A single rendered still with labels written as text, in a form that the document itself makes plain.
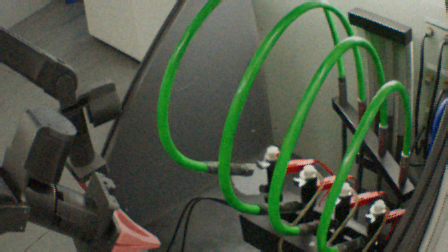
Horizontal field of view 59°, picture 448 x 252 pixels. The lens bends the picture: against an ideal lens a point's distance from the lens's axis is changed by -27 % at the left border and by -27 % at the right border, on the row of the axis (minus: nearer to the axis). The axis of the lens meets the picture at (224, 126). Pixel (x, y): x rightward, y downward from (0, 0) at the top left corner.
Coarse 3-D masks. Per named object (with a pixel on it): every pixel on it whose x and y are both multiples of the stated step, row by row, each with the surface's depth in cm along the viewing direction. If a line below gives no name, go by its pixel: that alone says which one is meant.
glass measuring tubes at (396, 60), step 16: (352, 16) 85; (368, 16) 83; (368, 32) 87; (384, 32) 80; (400, 32) 76; (384, 48) 83; (400, 48) 79; (368, 64) 91; (384, 64) 88; (400, 64) 81; (368, 80) 92; (400, 80) 83; (368, 96) 94; (400, 112) 87; (400, 128) 89; (400, 144) 91; (368, 160) 101; (400, 160) 93
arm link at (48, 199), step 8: (32, 176) 43; (32, 184) 44; (40, 184) 45; (48, 184) 46; (32, 192) 43; (40, 192) 44; (48, 192) 45; (32, 200) 43; (40, 200) 44; (48, 200) 44; (56, 200) 46; (32, 208) 43; (40, 208) 44; (48, 208) 44; (32, 216) 43; (40, 216) 44; (48, 216) 44; (56, 216) 46; (40, 224) 45; (48, 224) 45
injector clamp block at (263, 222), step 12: (288, 192) 94; (240, 216) 92; (252, 216) 90; (264, 216) 90; (288, 216) 91; (252, 228) 90; (264, 228) 87; (252, 240) 93; (264, 240) 89; (276, 240) 86; (288, 240) 83; (300, 240) 83; (312, 240) 82; (348, 240) 80
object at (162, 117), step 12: (216, 0) 65; (324, 0) 80; (204, 12) 64; (324, 12) 82; (192, 24) 64; (192, 36) 65; (336, 36) 85; (180, 48) 64; (180, 60) 65; (168, 72) 65; (168, 84) 65; (168, 96) 66; (168, 132) 68; (168, 144) 68; (180, 156) 70; (192, 168) 73; (204, 168) 74
